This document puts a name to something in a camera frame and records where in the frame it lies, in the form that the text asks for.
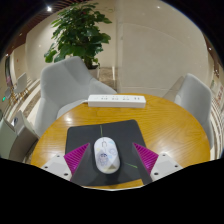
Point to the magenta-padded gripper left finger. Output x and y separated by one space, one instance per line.
76 159

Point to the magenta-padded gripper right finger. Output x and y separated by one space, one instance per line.
147 159

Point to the white cartoon-print computer mouse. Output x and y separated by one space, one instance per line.
106 156

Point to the black mouse pad green lines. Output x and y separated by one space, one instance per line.
126 133

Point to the grey shell chair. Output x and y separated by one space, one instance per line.
6 138
66 86
25 136
21 83
196 100

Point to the white power strip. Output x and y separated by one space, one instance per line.
116 101

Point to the white plant pot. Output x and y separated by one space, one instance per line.
94 72

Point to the green leafy potted plant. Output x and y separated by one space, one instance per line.
80 31

